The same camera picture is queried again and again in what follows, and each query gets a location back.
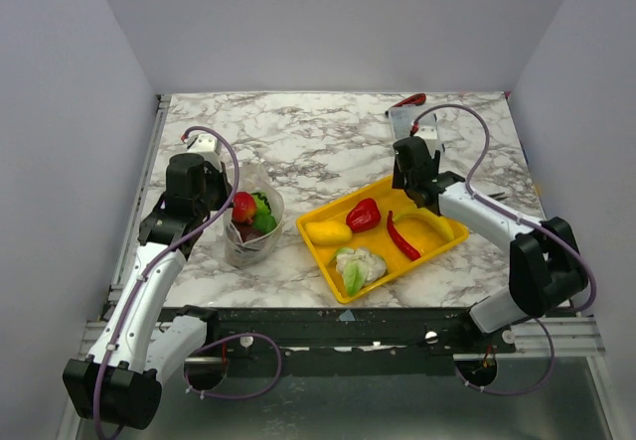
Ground red toy apple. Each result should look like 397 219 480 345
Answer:
232 192 257 224

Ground yellow toy banana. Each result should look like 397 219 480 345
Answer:
394 208 454 241

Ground dark purple toy plum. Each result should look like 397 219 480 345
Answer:
234 223 265 243

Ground clear dotted zip top bag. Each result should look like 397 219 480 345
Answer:
224 163 284 268

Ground green toy watermelon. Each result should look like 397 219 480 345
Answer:
250 192 272 217

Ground red toy chili pepper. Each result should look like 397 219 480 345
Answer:
387 211 421 261

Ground yellow toy mango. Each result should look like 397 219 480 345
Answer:
304 220 353 245

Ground green toy bell pepper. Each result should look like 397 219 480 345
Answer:
252 215 277 234

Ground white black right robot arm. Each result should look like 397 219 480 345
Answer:
393 136 589 353

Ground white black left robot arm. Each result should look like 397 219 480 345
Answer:
63 150 232 430

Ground clear plastic screw box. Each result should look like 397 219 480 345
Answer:
388 106 438 140

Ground red toy bell pepper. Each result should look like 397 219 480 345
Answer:
345 198 382 233

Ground red black utility knife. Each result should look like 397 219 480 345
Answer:
385 92 427 116

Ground yellow plastic tray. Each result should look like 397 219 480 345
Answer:
296 176 469 304

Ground white toy cauliflower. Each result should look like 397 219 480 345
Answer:
329 247 388 296

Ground black front mounting bar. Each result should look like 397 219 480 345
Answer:
186 308 515 379

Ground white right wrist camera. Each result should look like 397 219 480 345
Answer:
413 125 444 157

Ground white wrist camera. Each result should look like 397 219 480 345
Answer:
187 132 223 155
413 125 444 157

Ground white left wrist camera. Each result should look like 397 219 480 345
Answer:
187 132 223 155

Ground yellow handled pliers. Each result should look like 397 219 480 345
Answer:
489 192 507 201

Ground aluminium rail front right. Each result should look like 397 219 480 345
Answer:
511 317 606 359

